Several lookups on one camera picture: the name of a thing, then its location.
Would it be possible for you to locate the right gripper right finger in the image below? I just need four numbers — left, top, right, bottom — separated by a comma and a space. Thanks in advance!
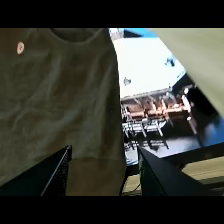
137, 145, 214, 197

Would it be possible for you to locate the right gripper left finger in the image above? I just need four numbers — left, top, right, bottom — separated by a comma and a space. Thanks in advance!
0, 144, 73, 197

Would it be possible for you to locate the olive green T-shirt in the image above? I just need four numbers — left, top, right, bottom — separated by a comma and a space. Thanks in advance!
0, 27, 224, 197

